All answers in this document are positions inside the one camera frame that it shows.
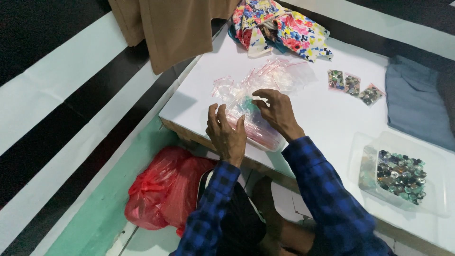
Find person's right hand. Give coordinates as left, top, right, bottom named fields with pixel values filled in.
left=251, top=88, right=306, bottom=143

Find person's left hand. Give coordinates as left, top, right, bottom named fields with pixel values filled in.
left=206, top=103, right=247, bottom=168

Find clear pack of zip bags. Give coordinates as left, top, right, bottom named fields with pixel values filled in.
left=225, top=93, right=287, bottom=152

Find small teal green item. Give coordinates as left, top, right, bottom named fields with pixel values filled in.
left=240, top=97, right=261, bottom=115

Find pile of loose zip bags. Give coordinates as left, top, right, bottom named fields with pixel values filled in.
left=211, top=58, right=318, bottom=104

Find white low wooden table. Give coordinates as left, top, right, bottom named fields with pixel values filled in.
left=159, top=22, right=455, bottom=255

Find small bag of mixed buttons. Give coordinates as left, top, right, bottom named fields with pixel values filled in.
left=343, top=73, right=362, bottom=97
left=327, top=69, right=346, bottom=91
left=358, top=83, right=387, bottom=107

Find colourful floral cloth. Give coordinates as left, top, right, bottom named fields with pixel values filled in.
left=231, top=0, right=334, bottom=64

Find person's black shorts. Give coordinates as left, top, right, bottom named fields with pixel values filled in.
left=196, top=169, right=267, bottom=256

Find red plastic bag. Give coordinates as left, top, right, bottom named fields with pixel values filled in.
left=124, top=146, right=218, bottom=238

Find person's bare leg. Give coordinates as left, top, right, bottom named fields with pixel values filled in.
left=251, top=176, right=317, bottom=256

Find brown hanging cloth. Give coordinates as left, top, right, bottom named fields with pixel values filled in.
left=107, top=0, right=243, bottom=75

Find heap of loose buttons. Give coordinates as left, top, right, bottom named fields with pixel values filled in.
left=359, top=147, right=427, bottom=206

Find grey blue folded cloth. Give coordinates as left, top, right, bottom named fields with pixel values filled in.
left=385, top=55, right=455, bottom=152

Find clear plastic container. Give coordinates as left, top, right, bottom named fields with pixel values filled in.
left=350, top=131, right=449, bottom=218

